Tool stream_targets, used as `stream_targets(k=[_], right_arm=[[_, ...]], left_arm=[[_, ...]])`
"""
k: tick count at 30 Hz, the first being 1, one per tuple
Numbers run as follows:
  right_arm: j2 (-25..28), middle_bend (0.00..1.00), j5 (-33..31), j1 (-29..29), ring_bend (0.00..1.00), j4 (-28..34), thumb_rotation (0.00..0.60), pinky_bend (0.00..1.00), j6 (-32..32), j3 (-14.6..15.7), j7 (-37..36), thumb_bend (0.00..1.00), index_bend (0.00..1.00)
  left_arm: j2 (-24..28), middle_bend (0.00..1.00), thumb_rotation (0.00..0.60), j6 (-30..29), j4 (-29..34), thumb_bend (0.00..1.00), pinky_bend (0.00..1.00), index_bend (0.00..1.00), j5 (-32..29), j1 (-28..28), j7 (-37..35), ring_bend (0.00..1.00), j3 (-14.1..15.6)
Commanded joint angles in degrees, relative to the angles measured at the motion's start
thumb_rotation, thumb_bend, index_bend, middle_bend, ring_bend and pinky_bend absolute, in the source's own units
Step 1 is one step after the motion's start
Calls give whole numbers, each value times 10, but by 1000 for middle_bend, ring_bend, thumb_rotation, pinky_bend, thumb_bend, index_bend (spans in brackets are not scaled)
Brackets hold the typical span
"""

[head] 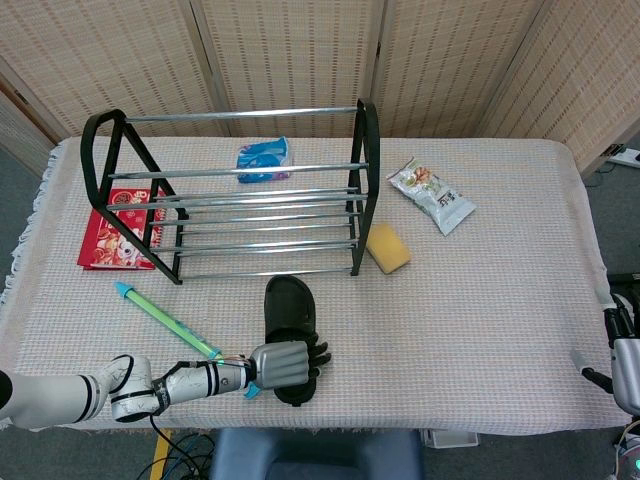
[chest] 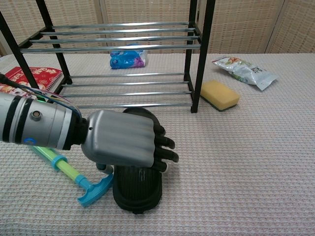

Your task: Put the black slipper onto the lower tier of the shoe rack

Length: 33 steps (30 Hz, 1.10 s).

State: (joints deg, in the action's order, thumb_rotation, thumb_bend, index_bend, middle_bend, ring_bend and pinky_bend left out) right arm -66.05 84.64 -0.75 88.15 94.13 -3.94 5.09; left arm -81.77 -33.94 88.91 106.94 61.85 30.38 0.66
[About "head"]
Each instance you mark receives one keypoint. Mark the black metal shoe rack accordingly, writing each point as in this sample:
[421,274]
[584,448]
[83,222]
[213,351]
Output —
[367,150]

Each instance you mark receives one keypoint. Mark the white power strip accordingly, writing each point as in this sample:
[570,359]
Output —
[625,156]

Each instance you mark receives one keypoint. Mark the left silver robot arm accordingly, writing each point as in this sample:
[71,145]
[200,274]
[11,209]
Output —
[60,397]

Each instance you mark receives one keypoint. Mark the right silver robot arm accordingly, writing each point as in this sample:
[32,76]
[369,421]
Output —
[631,450]

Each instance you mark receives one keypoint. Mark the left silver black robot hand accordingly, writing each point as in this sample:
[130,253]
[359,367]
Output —
[282,364]

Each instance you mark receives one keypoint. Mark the blue robot base seat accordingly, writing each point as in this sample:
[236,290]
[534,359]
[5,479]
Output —
[315,452]

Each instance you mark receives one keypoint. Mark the yellow sponge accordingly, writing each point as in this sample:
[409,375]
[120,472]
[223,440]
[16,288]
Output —
[389,248]

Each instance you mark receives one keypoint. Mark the beige folding screen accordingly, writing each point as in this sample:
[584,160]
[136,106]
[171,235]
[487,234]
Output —
[290,55]

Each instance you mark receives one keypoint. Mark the green blue water pump toy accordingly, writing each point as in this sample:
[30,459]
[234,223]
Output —
[150,305]

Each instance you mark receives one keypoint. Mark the white green snack bag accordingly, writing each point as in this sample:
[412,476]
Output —
[435,197]

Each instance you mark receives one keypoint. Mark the blue tissue pack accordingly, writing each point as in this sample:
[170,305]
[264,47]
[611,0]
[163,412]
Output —
[262,157]

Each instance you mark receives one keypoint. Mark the black rubber slipper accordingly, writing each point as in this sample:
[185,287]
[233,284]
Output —
[290,305]

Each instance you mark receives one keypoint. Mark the red spiral calendar booklet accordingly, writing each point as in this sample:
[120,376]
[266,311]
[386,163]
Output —
[112,245]

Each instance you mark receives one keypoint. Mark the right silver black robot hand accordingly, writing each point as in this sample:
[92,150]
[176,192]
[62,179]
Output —
[627,360]

